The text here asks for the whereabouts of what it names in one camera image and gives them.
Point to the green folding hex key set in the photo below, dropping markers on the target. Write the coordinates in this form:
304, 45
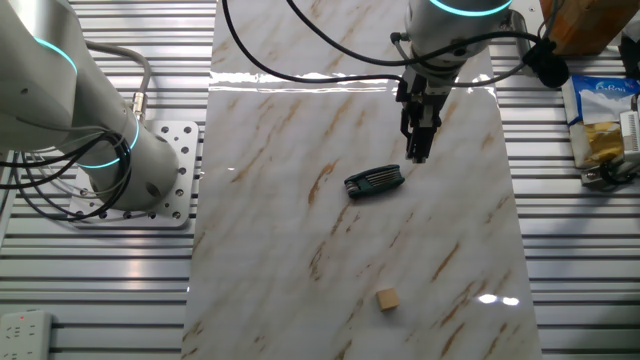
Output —
374, 181

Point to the blue white gold packet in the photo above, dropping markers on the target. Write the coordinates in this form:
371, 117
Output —
595, 110

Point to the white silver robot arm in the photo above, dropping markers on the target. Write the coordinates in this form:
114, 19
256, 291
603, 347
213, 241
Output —
50, 100

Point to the black device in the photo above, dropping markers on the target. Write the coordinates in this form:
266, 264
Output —
631, 55

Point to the white power strip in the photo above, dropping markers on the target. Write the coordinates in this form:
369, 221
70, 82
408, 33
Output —
25, 335

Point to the small wooden cube block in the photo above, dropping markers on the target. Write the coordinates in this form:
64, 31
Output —
387, 299

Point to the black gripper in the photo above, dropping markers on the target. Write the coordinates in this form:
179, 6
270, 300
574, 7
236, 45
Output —
425, 100

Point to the brown cardboard box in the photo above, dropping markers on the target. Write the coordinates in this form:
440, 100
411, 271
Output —
585, 25

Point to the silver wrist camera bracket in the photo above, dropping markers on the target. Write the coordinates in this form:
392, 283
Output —
520, 35

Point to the marble pattern mat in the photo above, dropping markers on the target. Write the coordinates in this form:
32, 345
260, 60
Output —
280, 225

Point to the perforated aluminium base plate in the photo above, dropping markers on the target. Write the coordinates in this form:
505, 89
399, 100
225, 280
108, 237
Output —
182, 165

